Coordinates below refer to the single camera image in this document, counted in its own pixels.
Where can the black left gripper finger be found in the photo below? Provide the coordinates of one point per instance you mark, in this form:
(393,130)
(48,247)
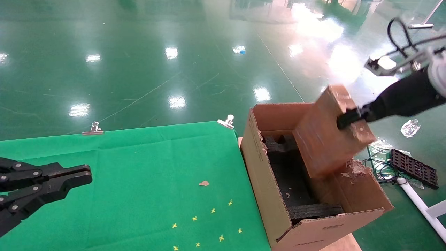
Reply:
(69,184)
(52,169)

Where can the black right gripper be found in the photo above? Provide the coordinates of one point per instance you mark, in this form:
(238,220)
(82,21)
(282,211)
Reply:
(404,96)

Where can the small brown cardboard box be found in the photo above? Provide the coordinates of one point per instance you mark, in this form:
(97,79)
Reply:
(320,146)

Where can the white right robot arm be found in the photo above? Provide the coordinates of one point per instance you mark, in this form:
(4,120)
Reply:
(439,73)

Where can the large open cardboard carton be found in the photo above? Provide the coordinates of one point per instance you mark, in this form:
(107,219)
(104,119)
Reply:
(264,181)

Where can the small cardboard scrap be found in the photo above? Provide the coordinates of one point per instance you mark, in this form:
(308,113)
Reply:
(204,183)

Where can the silver metal binder clip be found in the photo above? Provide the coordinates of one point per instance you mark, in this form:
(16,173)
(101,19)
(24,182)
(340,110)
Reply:
(93,129)
(227,122)

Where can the crumpled clear plastic wrap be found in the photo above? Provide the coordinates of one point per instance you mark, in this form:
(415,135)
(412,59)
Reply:
(410,128)

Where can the green table cloth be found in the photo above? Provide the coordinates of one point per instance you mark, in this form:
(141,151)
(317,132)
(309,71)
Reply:
(139,174)

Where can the black plastic grid panel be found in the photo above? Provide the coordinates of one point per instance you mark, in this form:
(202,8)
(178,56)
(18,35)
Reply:
(414,168)

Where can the black foam lining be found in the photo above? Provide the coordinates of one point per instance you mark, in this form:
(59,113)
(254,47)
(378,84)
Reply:
(289,174)

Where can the white metal stand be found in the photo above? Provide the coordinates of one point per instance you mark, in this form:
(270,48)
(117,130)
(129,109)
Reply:
(420,26)

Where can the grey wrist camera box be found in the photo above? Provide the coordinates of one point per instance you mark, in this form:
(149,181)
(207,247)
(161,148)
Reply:
(381,66)

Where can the grey metal camera bracket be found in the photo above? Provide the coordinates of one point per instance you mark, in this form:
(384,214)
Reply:
(413,61)

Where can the white metal frame leg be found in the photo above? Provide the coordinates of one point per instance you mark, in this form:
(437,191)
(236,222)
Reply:
(421,205)

